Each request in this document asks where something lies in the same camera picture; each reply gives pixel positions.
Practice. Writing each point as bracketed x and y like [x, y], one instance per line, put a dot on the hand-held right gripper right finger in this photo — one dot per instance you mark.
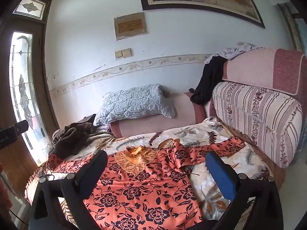
[219, 175]

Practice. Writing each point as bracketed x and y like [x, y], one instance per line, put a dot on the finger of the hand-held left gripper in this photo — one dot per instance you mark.
[22, 126]

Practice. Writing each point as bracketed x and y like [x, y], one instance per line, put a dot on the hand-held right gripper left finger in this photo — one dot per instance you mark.
[96, 167]

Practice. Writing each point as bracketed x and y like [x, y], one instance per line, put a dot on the orange floral shirt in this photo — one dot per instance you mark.
[144, 196]

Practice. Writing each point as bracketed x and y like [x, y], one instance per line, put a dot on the dark brown garment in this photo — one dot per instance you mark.
[69, 139]

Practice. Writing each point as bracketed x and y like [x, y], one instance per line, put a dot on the leaf print plush blanket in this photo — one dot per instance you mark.
[211, 131]

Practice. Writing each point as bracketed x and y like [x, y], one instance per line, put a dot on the wooden stained glass door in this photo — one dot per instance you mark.
[21, 76]

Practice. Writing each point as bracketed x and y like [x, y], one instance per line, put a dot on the striped floral cushion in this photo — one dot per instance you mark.
[259, 117]

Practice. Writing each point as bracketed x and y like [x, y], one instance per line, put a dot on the grey quilted pillow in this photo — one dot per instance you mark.
[134, 103]

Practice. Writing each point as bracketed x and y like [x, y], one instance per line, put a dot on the black garment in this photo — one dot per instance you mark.
[208, 79]

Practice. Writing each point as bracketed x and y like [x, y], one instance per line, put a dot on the stained glass transom window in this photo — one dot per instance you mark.
[31, 7]

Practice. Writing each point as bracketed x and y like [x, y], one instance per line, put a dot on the pale lavender cloth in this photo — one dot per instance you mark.
[235, 50]

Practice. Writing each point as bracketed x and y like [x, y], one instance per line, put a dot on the small framed plaque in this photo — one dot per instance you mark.
[130, 26]

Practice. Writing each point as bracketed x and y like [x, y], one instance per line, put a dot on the beige light switch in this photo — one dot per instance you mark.
[127, 52]
[118, 54]

